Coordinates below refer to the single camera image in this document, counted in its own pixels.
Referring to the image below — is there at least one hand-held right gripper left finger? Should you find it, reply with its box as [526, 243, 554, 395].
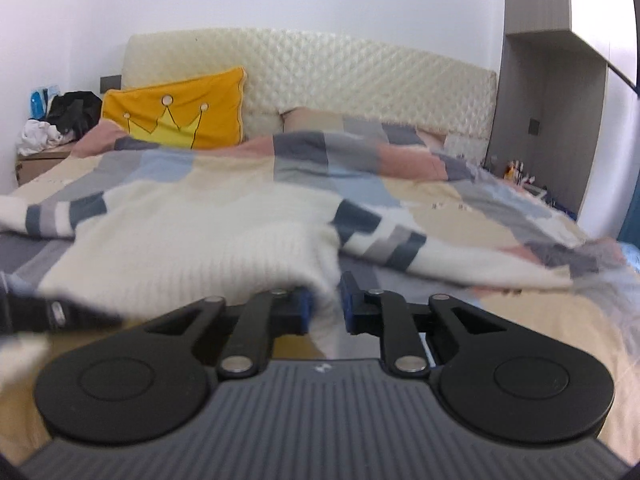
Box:
[142, 286, 313, 380]

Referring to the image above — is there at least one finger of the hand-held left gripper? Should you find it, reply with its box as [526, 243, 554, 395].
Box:
[47, 297, 126, 333]

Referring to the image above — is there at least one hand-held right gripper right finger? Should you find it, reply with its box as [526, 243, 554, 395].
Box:
[340, 271, 508, 378]

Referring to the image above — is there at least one cream knitted sweater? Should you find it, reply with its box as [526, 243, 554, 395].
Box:
[0, 180, 576, 313]

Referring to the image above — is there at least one black clothes pile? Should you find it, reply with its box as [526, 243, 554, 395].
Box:
[46, 91, 104, 142]

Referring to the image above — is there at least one wooden nightstand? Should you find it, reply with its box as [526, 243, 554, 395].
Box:
[15, 142, 77, 187]

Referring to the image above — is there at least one patchwork bed quilt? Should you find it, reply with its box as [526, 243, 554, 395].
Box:
[0, 119, 640, 461]

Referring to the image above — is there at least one white crumpled cloth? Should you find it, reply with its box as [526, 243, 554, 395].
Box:
[16, 119, 77, 157]

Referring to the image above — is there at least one patchwork pillow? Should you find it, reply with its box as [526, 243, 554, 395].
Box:
[281, 107, 447, 150]

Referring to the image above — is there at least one blue bottle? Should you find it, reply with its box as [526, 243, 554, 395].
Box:
[29, 87, 62, 122]

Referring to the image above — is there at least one small bedside clutter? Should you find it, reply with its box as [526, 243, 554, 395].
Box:
[502, 159, 552, 200]

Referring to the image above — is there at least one yellow crown pillow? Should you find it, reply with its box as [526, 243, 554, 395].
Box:
[101, 66, 248, 151]

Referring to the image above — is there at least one cream quilted headboard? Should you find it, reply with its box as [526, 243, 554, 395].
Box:
[122, 28, 499, 145]

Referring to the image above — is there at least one grey and white wardrobe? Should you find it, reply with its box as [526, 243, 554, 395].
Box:
[486, 0, 640, 223]

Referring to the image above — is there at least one blue cloth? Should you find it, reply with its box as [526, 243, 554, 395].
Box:
[619, 209, 640, 273]

